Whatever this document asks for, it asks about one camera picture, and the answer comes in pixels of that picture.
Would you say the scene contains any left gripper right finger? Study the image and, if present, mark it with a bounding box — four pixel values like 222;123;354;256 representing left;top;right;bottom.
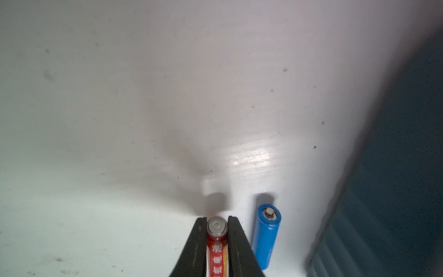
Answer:
227;216;265;277

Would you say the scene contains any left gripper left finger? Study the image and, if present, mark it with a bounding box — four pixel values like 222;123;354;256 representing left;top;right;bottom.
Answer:
170;217;208;277

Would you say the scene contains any red battery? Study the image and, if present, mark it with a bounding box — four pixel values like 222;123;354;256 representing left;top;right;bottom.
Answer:
207;217;228;277

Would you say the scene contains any blue battery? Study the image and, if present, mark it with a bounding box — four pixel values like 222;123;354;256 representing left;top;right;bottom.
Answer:
252;204;281;271

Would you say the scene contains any teal plastic storage box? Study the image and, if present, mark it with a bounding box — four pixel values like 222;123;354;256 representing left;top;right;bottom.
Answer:
306;29;443;277

